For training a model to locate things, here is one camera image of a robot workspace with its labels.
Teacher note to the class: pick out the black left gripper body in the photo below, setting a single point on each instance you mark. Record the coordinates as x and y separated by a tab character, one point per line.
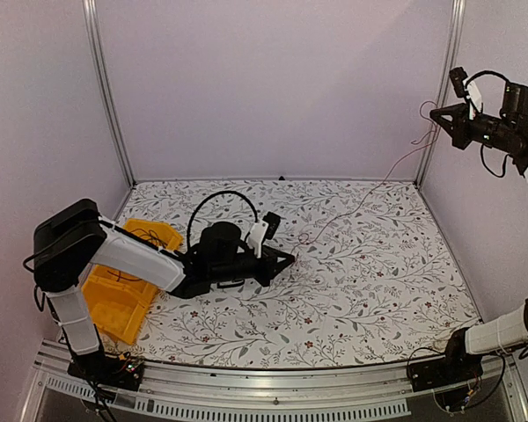
263	277

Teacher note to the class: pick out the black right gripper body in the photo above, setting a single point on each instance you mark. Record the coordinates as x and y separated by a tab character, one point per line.
464	138

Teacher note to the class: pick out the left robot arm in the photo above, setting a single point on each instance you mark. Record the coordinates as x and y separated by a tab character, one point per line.
65	244

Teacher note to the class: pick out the floral patterned table mat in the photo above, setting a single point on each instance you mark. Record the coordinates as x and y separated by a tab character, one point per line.
373	280

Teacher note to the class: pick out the yellow far bin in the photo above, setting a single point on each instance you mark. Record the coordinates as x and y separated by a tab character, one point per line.
160	234

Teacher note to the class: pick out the yellow bin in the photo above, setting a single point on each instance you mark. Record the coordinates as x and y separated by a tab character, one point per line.
119	321
107	284
160	234

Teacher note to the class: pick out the yellow near bin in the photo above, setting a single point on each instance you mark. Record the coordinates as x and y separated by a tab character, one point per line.
119	321

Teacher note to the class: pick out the yellow middle bin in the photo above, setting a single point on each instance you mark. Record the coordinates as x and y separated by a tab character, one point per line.
107	284

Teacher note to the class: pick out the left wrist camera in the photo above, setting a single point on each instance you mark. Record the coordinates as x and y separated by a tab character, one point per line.
261	231

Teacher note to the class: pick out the right aluminium frame post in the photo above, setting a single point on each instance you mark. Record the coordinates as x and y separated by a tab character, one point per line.
458	11

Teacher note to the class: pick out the aluminium frame post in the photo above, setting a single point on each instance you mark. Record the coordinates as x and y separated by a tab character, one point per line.
91	20
458	11

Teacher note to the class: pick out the front aluminium rail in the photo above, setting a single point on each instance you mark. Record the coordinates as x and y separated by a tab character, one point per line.
174	392

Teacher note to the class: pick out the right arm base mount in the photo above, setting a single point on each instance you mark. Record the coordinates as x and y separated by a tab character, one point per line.
454	381

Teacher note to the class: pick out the left aluminium frame post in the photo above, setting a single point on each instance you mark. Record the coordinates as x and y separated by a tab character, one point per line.
91	20

